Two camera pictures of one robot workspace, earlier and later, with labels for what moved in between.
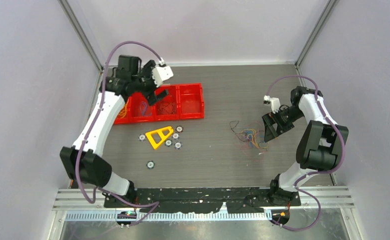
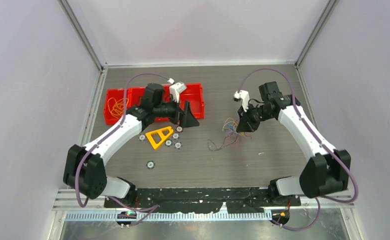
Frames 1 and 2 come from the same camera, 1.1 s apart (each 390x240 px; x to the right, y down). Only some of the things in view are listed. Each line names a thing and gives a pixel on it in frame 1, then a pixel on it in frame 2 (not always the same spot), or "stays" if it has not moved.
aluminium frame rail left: [77, 200] stays
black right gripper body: [283, 118] to [255, 114]
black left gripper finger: [152, 99] to [189, 120]
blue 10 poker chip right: [178, 145] stays
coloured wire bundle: [254, 137] to [230, 126]
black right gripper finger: [270, 131] to [245, 125]
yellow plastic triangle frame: [162, 137] stays
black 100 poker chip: [179, 129] stays
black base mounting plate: [189, 200] stays
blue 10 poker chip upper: [175, 136] stays
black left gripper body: [147, 82] to [180, 116]
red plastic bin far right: [190, 101] stays
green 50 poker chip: [168, 143] stays
